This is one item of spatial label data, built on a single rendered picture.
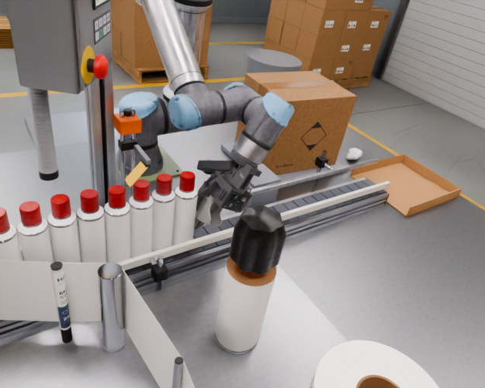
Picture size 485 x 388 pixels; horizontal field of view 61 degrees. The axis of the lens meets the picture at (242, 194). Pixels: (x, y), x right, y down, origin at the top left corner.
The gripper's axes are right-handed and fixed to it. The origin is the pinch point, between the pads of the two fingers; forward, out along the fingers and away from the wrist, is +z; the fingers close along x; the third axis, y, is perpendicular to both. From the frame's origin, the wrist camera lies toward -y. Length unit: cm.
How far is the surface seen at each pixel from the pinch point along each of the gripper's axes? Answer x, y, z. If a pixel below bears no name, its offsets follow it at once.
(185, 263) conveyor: -1.4, 5.9, 8.2
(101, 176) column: -21.1, -11.9, 0.4
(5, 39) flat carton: 53, -432, 66
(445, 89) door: 411, -177, -152
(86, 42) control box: -41.0, -1.0, -25.8
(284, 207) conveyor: 29.2, -1.6, -10.4
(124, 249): -17.1, 3.3, 8.4
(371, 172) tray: 76, -11, -32
